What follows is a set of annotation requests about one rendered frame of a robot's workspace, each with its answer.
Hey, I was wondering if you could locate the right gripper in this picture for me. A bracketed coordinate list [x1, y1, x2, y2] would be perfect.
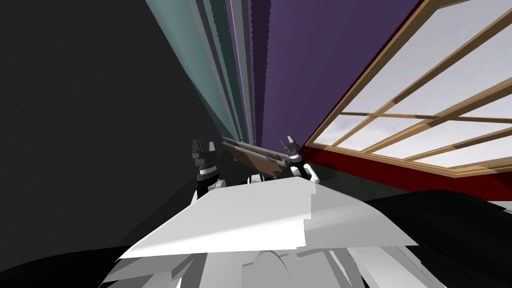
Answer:
[278, 135, 301, 161]

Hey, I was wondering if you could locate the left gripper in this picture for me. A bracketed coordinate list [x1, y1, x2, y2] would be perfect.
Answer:
[191, 139, 219, 169]

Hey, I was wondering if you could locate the brown wooden panel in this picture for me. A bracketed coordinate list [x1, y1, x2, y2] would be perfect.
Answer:
[221, 136, 292, 179]

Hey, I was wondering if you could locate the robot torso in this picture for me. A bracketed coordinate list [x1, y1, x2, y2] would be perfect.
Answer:
[99, 173, 443, 288]

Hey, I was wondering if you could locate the wooden framed window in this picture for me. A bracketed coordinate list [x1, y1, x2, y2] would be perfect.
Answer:
[304, 0, 512, 179]

